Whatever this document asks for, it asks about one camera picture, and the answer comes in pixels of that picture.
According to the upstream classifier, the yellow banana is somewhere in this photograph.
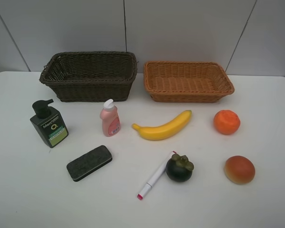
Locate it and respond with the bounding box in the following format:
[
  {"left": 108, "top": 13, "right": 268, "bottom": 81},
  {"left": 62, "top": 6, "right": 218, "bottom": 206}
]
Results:
[{"left": 132, "top": 110, "right": 192, "bottom": 141}]

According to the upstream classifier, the white marker with pink cap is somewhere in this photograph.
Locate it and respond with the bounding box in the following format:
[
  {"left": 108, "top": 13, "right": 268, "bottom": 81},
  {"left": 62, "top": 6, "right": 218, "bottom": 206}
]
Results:
[{"left": 137, "top": 151, "right": 176, "bottom": 200}]

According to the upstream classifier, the dark green mangosteen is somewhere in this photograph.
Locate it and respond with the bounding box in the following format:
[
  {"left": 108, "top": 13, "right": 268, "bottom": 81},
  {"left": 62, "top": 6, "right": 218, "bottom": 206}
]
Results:
[{"left": 165, "top": 153, "right": 194, "bottom": 182}]

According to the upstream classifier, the orange tangerine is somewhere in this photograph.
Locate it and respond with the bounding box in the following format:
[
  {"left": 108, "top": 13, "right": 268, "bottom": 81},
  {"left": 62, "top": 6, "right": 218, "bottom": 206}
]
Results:
[{"left": 213, "top": 110, "right": 241, "bottom": 135}]

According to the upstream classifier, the red-orange peach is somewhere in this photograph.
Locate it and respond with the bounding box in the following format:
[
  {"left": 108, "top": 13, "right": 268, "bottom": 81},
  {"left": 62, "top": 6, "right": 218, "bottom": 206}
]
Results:
[{"left": 224, "top": 155, "right": 256, "bottom": 185}]

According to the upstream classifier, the pink squeeze bottle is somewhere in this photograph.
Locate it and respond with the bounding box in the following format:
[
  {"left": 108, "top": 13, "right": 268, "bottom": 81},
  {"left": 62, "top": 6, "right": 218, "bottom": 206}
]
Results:
[{"left": 100, "top": 99, "right": 121, "bottom": 137}]

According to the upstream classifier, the orange wicker basket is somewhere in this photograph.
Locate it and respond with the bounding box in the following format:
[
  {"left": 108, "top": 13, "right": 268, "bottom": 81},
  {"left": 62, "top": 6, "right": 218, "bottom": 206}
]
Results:
[{"left": 143, "top": 61, "right": 235, "bottom": 103}]

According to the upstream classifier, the dark brown wicker basket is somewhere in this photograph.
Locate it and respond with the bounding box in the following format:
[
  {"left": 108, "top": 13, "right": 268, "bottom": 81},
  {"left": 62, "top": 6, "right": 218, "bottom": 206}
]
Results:
[{"left": 39, "top": 51, "right": 137, "bottom": 102}]

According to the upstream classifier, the dark felt whiteboard eraser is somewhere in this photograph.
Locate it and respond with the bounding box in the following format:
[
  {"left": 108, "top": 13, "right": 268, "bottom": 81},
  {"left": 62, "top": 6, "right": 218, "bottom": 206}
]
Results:
[{"left": 66, "top": 145, "right": 113, "bottom": 182}]

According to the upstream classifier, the dark green pump bottle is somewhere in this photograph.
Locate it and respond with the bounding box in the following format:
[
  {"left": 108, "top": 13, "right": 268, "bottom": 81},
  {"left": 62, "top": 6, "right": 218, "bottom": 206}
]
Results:
[{"left": 30, "top": 99, "right": 68, "bottom": 148}]

